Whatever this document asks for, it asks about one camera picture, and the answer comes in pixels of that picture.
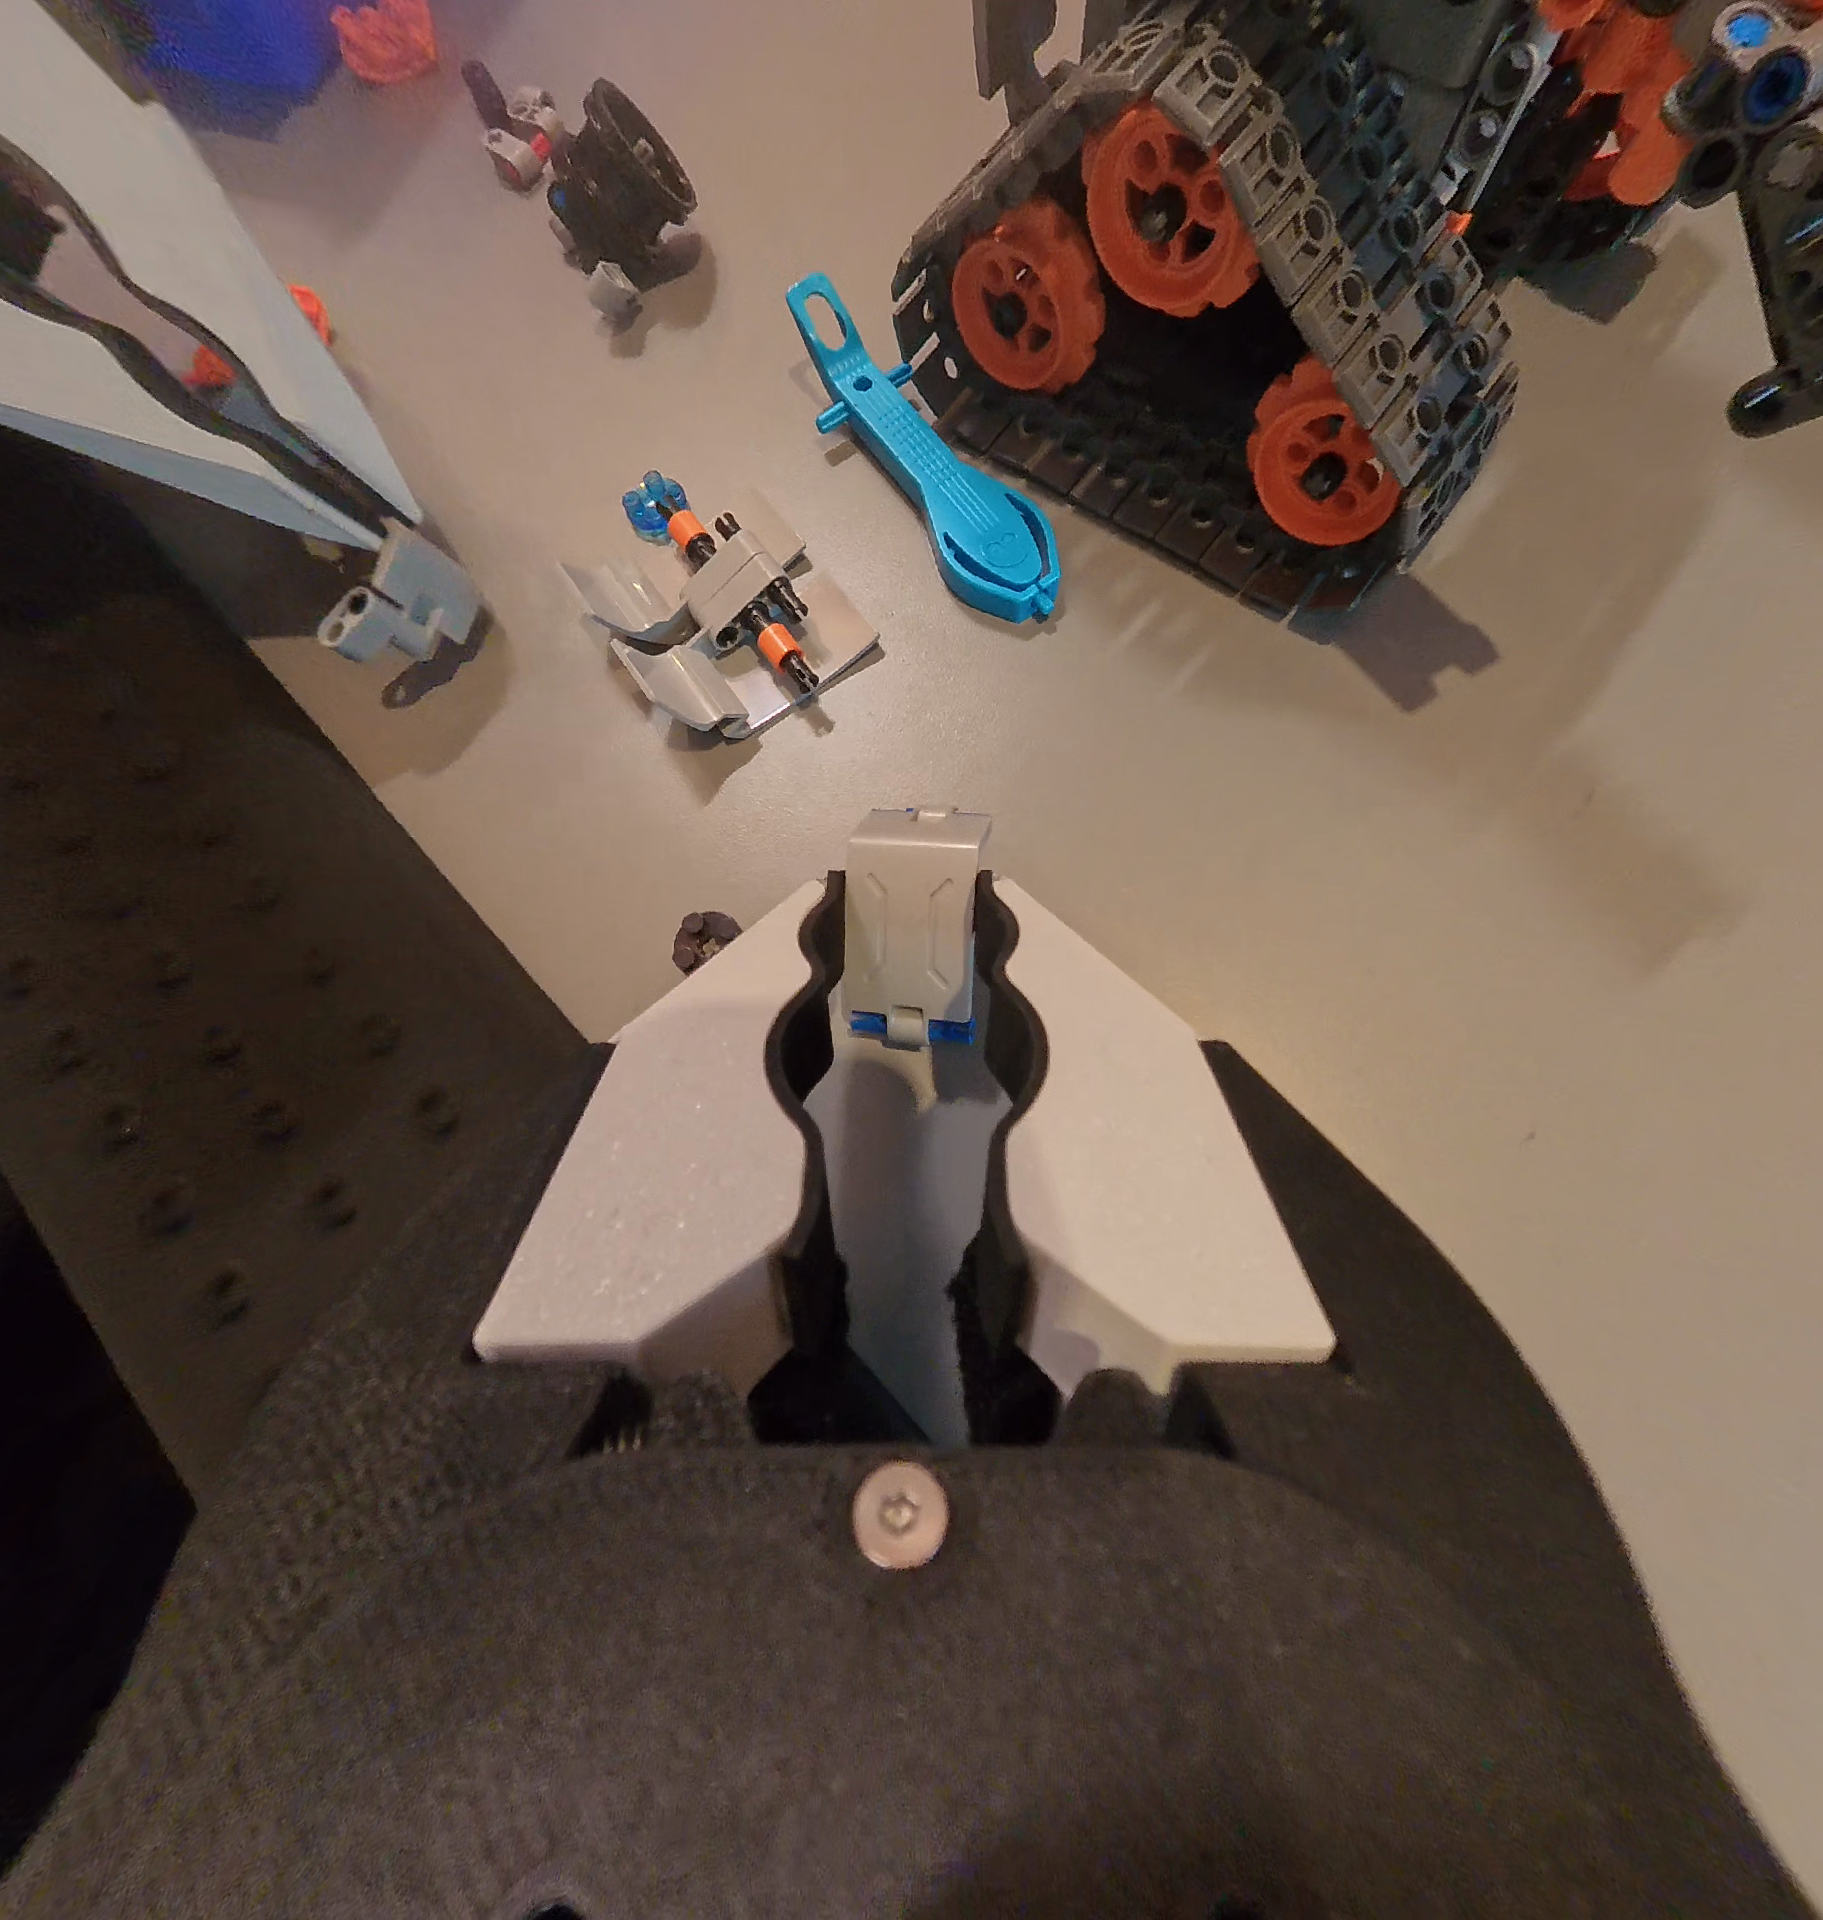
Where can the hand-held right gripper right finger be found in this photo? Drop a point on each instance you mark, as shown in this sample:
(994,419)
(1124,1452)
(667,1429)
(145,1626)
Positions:
(1166,1201)

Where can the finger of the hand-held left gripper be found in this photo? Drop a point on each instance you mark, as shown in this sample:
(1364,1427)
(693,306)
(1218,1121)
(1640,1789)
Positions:
(101,405)
(117,151)

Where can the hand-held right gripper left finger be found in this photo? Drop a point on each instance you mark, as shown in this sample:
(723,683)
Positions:
(643,1201)

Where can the blue parts bin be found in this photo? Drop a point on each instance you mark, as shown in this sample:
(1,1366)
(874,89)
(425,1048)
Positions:
(237,38)

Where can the small orange building piece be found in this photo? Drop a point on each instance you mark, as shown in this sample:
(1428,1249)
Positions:
(307,302)

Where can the blue connector pin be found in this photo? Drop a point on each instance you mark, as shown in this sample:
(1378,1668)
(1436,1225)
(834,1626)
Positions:
(948,1031)

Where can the grey connector block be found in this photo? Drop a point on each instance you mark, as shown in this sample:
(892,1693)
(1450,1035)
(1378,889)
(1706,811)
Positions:
(401,600)

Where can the grey panel piece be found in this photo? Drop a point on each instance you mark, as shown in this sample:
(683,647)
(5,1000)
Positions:
(912,914)

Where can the long orange building piece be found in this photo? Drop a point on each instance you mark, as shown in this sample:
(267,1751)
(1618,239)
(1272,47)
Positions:
(209,369)

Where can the small dark gear piece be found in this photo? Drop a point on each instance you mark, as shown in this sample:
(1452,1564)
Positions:
(703,938)

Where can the flat orange building piece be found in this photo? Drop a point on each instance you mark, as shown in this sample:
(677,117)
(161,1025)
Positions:
(387,33)

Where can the dark connector piece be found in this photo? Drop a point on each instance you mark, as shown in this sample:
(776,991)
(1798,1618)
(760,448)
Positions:
(489,93)

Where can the grey block with red dot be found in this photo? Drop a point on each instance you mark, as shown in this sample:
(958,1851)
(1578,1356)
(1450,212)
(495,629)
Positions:
(519,159)

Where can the black toy wheel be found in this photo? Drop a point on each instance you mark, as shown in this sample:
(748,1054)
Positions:
(627,181)

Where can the grey panel assembly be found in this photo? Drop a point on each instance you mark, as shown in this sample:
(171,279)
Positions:
(746,579)

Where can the cyan brick separator tool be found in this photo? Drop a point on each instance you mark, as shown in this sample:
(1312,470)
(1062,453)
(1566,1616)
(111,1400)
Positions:
(926,465)

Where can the toy tracked robot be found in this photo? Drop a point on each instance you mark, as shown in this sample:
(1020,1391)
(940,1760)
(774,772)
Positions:
(1272,195)

